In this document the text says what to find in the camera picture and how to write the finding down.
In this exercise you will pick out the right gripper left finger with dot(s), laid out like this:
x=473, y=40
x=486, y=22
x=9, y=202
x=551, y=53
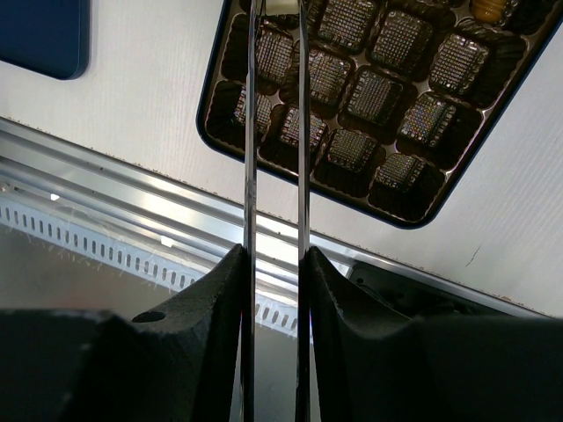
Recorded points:
x=174, y=362

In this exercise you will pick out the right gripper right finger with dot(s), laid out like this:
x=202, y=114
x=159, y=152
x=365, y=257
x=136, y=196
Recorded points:
x=375, y=364

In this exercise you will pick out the white block chocolate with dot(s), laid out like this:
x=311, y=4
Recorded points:
x=283, y=7

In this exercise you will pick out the blue tin chocolate box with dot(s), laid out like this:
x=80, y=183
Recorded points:
x=403, y=94

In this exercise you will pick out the aluminium front rail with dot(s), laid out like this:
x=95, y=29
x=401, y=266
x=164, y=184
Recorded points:
x=41, y=164

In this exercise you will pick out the blue tin lid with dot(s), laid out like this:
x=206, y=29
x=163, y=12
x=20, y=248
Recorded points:
x=52, y=38

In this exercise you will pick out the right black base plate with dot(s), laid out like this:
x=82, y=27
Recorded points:
x=412, y=298

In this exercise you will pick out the metal tweezers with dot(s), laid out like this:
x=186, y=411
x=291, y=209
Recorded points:
x=247, y=369

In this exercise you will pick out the slotted cable duct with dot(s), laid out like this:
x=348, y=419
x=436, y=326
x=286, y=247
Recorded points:
x=56, y=255

